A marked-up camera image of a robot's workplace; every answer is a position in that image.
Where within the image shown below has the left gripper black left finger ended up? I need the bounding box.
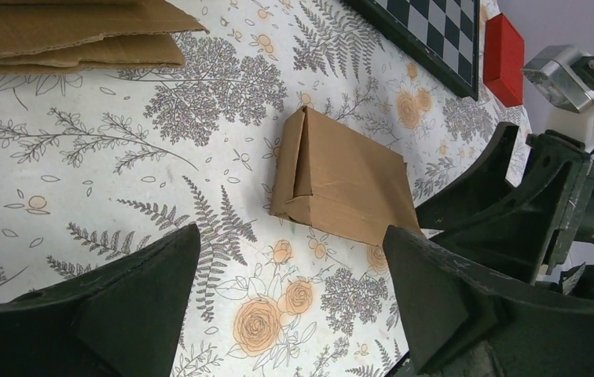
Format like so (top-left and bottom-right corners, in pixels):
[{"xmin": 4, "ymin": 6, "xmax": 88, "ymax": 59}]
[{"xmin": 0, "ymin": 225, "xmax": 200, "ymax": 376}]

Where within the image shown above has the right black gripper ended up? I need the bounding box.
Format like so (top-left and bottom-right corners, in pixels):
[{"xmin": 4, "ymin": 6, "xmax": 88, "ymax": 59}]
[{"xmin": 416, "ymin": 122, "xmax": 594, "ymax": 300}]

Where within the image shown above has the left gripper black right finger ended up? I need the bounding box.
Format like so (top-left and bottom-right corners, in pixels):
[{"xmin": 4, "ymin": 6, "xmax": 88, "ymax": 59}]
[{"xmin": 383, "ymin": 226, "xmax": 594, "ymax": 376}]

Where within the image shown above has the brown cardboard box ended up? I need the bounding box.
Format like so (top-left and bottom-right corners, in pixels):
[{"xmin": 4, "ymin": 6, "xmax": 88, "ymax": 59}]
[{"xmin": 269, "ymin": 107, "xmax": 421, "ymax": 246}]

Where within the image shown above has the red box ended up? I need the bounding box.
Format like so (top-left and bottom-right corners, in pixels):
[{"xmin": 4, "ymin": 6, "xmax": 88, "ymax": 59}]
[{"xmin": 483, "ymin": 13, "xmax": 525, "ymax": 108}]

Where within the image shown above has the black white checkerboard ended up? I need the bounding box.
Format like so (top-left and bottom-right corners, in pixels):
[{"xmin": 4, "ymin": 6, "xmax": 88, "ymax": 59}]
[{"xmin": 344, "ymin": 0, "xmax": 481, "ymax": 101}]

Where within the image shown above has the stack of flat cardboard boxes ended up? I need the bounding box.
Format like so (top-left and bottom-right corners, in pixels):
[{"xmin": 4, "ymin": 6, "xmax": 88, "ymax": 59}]
[{"xmin": 0, "ymin": 1, "xmax": 206, "ymax": 74}]

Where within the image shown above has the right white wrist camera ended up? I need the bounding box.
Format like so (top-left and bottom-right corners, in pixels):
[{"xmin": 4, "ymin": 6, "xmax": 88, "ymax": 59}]
[{"xmin": 522, "ymin": 45, "xmax": 594, "ymax": 154}]

